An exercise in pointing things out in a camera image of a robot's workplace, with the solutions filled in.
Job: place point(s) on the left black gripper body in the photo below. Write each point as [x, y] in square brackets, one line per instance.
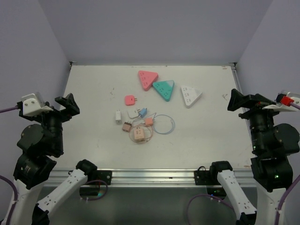
[52, 120]

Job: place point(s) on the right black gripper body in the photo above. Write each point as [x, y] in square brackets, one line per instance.
[259, 118]

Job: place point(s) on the white square charger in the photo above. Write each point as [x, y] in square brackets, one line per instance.
[118, 117]

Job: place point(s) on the white triangular adapter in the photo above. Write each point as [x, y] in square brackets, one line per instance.
[190, 95]

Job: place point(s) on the beige pink charger plug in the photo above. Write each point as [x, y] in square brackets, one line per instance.
[127, 126]

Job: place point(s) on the white plug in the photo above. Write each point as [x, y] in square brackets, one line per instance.
[133, 113]

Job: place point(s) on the blue small plug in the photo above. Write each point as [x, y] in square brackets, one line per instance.
[142, 113]

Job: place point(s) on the teal triangular socket adapter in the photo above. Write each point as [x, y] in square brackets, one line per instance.
[164, 89]

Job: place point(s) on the orange plug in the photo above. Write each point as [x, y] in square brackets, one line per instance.
[149, 121]

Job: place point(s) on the pink triangular socket adapter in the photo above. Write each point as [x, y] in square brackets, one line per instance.
[147, 78]

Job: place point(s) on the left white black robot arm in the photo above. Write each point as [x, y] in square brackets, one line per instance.
[39, 142]

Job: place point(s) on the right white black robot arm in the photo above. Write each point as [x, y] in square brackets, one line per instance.
[271, 144]

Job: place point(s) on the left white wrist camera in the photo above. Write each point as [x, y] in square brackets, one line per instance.
[33, 105]

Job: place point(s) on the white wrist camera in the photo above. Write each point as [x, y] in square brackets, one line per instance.
[33, 105]
[286, 101]

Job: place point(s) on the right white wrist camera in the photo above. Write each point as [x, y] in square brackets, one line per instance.
[286, 101]

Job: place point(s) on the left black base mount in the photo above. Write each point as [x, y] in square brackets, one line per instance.
[103, 177]

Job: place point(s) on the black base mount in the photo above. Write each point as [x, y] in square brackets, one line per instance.
[204, 177]
[103, 177]

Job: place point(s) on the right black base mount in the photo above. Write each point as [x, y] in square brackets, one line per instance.
[204, 177]

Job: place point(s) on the aluminium front rail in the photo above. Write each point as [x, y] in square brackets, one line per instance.
[150, 178]

